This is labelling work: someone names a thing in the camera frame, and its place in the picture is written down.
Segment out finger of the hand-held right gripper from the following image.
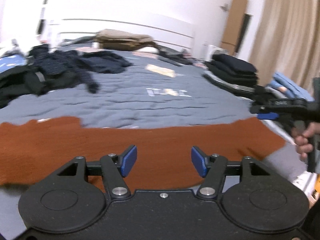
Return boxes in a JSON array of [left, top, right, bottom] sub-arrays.
[[250, 104, 273, 114], [255, 112, 279, 120]]

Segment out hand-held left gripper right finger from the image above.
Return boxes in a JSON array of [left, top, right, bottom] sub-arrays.
[[191, 146, 272, 200]]

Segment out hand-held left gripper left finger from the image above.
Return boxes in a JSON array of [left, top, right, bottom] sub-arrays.
[[56, 144, 138, 200]]

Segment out brown fuzzy sweater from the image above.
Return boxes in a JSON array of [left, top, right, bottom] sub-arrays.
[[0, 116, 287, 188]]

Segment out blue folded clothes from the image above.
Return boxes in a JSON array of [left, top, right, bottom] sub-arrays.
[[270, 72, 313, 98]]

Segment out stack of folded dark clothes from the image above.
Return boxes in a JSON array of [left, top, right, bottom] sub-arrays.
[[204, 54, 259, 97]]

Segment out dark grey clothes pile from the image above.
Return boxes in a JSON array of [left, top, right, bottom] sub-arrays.
[[157, 49, 200, 67]]

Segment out person's right hand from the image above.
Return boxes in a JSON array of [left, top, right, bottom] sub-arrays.
[[291, 122, 320, 162]]

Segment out bed with grey quilt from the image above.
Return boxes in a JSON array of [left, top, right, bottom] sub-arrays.
[[0, 40, 315, 230]]

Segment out beige curtain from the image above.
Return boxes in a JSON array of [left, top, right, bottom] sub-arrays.
[[249, 0, 320, 93]]

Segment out tall cardboard box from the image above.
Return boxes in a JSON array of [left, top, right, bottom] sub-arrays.
[[221, 0, 248, 55]]

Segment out dark navy garment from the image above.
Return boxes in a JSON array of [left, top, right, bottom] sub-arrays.
[[76, 51, 133, 74]]

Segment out navy dotted shirt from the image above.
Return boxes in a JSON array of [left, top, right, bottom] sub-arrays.
[[27, 44, 100, 94]]

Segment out tan folded blanket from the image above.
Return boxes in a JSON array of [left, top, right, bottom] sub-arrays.
[[96, 29, 153, 43]]

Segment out black garment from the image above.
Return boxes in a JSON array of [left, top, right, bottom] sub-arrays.
[[0, 65, 83, 109]]

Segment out white headboard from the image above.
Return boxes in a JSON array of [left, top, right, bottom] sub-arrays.
[[59, 17, 197, 53]]

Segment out blue printed pillow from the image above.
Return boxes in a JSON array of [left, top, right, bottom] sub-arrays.
[[0, 54, 28, 73]]

